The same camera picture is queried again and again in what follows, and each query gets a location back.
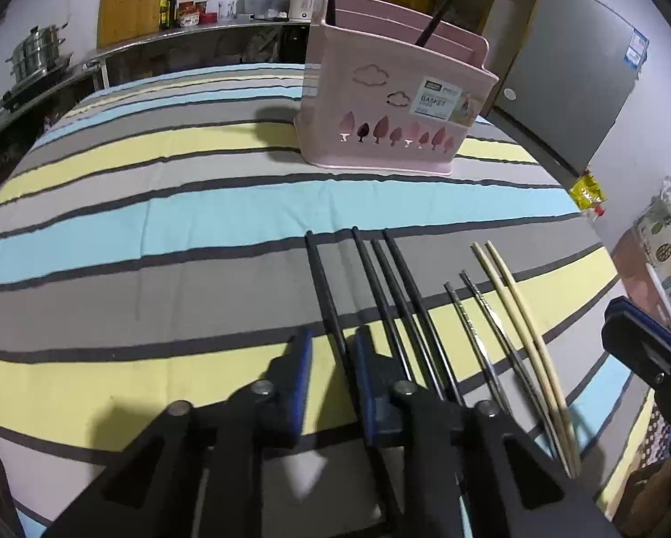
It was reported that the clear plastic container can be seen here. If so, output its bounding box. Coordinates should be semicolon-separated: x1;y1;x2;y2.
240;0;292;19

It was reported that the black chopstick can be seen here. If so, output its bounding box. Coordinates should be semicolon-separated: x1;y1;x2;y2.
383;229;466;405
351;227;420;387
371;239;444;400
414;0;482;47
305;230;364;399

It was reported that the bamboo chopstick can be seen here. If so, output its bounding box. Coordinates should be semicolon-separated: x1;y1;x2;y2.
471;243;573;478
486;240;583;477

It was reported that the grey refrigerator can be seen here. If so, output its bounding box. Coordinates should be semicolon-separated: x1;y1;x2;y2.
489;0;650;172

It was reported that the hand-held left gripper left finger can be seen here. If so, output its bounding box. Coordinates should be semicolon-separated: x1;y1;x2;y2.
44;328;315;538

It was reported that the yellow snack bag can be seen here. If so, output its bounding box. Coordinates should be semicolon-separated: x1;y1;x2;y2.
570;171;608;217

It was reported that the steel steamer pot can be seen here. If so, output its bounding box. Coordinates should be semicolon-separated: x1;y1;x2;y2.
4;23;74;82

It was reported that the black induction cooker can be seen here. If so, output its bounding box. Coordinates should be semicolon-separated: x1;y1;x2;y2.
0;64;81;113

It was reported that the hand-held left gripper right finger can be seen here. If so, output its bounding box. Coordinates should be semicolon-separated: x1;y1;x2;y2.
352;325;622;538

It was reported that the white electric kettle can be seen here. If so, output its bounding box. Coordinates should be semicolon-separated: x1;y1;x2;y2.
289;0;321;23

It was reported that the patterned metal chopstick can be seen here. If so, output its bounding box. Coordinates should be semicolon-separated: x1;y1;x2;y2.
444;282;516;412
460;270;567;473

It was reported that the wooden cutting board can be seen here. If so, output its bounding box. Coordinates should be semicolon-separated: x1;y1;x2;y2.
97;0;165;48

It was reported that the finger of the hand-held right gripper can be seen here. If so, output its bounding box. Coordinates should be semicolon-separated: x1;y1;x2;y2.
601;296;671;399

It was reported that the striped tablecloth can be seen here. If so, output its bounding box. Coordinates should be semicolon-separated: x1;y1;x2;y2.
0;61;658;538

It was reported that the low steel table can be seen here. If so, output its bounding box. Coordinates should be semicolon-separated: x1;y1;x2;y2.
0;61;101;191

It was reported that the pink plastic basket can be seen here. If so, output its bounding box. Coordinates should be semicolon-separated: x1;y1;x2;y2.
292;0;500;176

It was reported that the pineapple print cloth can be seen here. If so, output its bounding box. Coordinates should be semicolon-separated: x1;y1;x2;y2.
630;196;671;304

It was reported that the tall steel table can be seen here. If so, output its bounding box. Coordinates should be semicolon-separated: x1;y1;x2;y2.
83;16;308;91

